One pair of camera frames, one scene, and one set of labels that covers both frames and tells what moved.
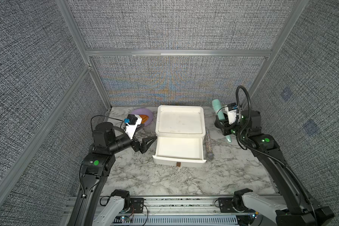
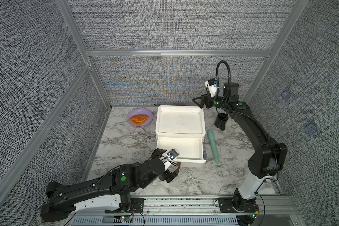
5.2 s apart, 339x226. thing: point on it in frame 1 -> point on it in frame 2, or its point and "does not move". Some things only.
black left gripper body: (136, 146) -> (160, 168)
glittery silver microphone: (210, 155) -> (205, 155)
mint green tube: (216, 104) -> (211, 136)
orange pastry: (145, 118) does not move
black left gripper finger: (146, 143) -> (168, 176)
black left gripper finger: (138, 127) -> (157, 153)
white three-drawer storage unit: (180, 127) does not move
